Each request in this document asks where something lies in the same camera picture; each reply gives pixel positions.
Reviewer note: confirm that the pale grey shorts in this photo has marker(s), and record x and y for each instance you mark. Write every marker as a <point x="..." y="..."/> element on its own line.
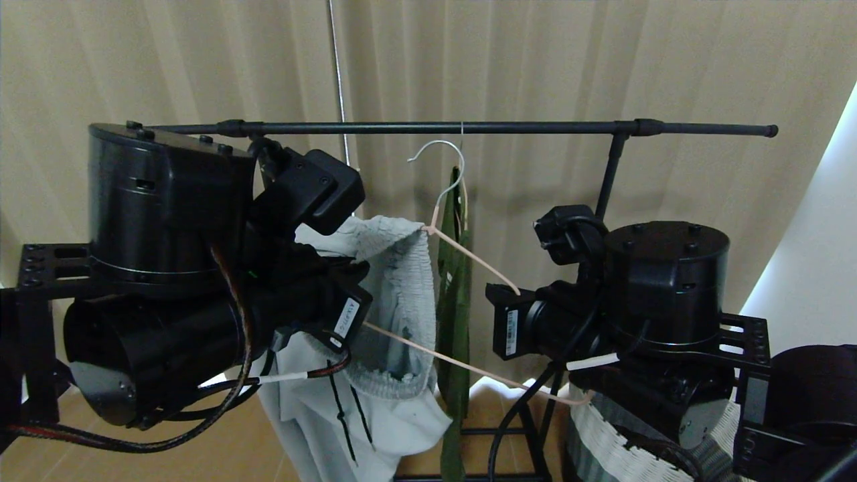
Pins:
<point x="395" y="294"/>

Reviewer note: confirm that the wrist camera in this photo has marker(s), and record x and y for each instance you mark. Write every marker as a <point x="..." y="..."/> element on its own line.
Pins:
<point x="569" y="231"/>
<point x="321" y="187"/>

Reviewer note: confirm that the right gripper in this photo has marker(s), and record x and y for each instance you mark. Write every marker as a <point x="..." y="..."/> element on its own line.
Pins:
<point x="535" y="328"/>

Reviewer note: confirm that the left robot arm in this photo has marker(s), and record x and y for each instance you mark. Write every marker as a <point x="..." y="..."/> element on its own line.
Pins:
<point x="161" y="221"/>

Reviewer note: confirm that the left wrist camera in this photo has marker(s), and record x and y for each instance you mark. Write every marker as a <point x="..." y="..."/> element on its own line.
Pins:
<point x="321" y="187"/>

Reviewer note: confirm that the white laundry basket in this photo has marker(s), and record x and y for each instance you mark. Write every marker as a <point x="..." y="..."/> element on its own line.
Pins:
<point x="602" y="448"/>

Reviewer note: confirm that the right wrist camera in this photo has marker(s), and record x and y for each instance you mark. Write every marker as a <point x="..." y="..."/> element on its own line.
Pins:
<point x="569" y="231"/>

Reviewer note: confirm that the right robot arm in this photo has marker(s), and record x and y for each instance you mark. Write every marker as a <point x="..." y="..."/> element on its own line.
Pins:
<point x="663" y="288"/>

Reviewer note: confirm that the green printed shirt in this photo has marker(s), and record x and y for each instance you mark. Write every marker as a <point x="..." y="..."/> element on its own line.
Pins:
<point x="455" y="314"/>

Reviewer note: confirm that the black clothes rack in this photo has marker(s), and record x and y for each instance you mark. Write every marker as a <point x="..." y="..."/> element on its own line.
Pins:
<point x="469" y="127"/>

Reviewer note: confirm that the thin grey curtain wand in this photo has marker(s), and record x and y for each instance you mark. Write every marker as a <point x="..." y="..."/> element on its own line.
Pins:
<point x="339" y="80"/>

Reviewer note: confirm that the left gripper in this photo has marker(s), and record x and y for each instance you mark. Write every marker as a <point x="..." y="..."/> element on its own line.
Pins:
<point x="308" y="294"/>

